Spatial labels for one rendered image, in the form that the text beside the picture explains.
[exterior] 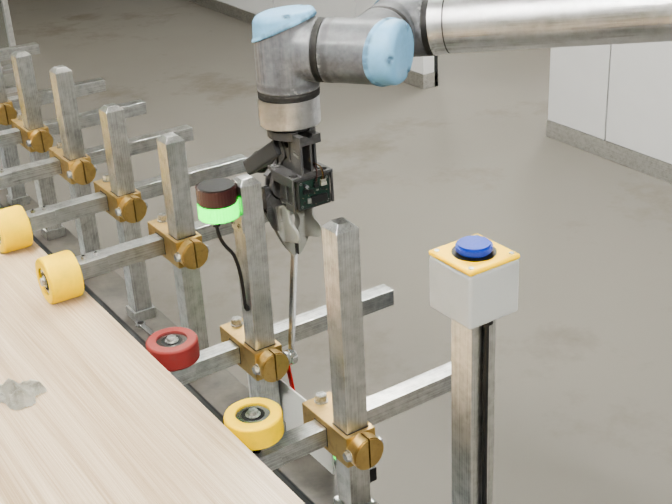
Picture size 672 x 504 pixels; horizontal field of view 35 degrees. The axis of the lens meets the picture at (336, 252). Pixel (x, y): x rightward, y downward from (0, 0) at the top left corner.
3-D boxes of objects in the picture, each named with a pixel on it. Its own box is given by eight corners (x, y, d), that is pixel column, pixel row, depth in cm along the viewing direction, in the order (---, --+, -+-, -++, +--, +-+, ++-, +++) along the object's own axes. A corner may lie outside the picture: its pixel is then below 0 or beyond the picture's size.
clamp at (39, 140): (37, 134, 248) (33, 114, 246) (57, 149, 238) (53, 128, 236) (11, 140, 245) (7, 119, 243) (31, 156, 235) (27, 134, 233)
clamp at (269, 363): (248, 342, 177) (245, 315, 174) (290, 376, 166) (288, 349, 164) (218, 353, 174) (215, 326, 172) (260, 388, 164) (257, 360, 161)
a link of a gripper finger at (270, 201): (269, 233, 160) (265, 179, 156) (264, 230, 161) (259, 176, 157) (295, 225, 162) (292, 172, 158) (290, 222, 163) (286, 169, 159)
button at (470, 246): (475, 245, 115) (476, 231, 114) (500, 257, 112) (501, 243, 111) (447, 255, 113) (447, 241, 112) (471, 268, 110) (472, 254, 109)
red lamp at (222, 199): (225, 188, 157) (224, 174, 156) (245, 200, 152) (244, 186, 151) (189, 198, 154) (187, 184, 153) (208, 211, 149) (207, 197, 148)
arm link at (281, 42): (305, 16, 141) (237, 14, 144) (311, 106, 146) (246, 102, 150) (329, 1, 149) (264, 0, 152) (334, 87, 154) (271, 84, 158)
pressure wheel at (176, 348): (190, 380, 171) (182, 318, 166) (214, 402, 165) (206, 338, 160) (145, 397, 167) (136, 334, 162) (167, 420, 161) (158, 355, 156)
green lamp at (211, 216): (227, 204, 158) (225, 190, 157) (247, 216, 153) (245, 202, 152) (191, 214, 155) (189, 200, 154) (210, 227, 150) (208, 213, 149)
